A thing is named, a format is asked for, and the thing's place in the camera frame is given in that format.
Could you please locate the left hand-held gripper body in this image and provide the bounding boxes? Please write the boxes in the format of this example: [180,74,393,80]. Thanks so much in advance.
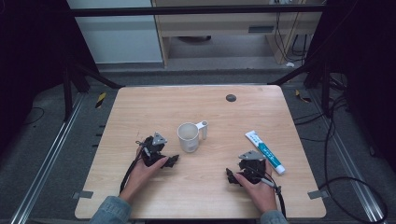
[140,132,168,167]

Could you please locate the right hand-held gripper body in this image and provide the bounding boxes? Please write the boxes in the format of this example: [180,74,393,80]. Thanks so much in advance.
[237,149,268,185]

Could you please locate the person's left hand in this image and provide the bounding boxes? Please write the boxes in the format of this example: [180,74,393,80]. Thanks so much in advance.
[119,148,169,203]

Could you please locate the person's right hand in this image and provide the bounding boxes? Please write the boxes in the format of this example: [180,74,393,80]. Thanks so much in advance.
[233,173,278,215]

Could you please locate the white and teal toothpaste tube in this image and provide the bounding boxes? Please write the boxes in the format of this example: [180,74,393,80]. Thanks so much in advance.
[244,130,287,175]

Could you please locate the yellow and black floor tape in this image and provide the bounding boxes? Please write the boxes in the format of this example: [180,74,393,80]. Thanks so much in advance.
[294,89,313,104]
[94,91,107,109]

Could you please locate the black metal stand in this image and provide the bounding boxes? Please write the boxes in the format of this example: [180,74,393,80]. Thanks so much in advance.
[61,59,125,123]
[267,55,334,118]

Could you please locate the white cabinet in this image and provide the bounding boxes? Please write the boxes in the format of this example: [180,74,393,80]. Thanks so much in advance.
[65,0,163,65]

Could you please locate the light wooden desk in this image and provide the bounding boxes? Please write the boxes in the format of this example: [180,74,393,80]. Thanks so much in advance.
[150,0,326,67]

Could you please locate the black curtain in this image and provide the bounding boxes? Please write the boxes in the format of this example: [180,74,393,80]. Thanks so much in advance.
[303,0,396,175]
[0,0,101,157]

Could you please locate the white cup with handle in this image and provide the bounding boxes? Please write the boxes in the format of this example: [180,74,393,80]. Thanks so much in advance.
[176,119,209,154]

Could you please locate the left hand-held gripper cable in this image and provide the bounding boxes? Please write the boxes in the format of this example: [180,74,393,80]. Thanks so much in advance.
[119,132,150,194]

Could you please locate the hand-held gripper cable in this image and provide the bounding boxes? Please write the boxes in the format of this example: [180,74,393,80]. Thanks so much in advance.
[248,167,288,218]
[119,132,150,194]

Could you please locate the right hand-held gripper cable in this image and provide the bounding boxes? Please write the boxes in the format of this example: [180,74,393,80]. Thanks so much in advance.
[248,167,288,218]

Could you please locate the grey metal table bracket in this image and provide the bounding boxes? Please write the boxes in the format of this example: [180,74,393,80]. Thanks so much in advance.
[306,189,331,201]
[71,189,94,200]

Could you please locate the aluminium floor rail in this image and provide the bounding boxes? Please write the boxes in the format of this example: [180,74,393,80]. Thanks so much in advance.
[8,92,86,224]
[307,89,388,224]

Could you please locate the black cables under desk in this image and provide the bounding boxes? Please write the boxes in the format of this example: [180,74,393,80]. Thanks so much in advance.
[273,0,312,64]

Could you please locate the black looped floor cable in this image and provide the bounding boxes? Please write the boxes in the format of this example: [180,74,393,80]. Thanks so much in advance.
[317,92,389,224]

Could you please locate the black horizontal frame bar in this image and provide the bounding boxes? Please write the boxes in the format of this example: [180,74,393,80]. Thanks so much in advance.
[68,4,327,17]

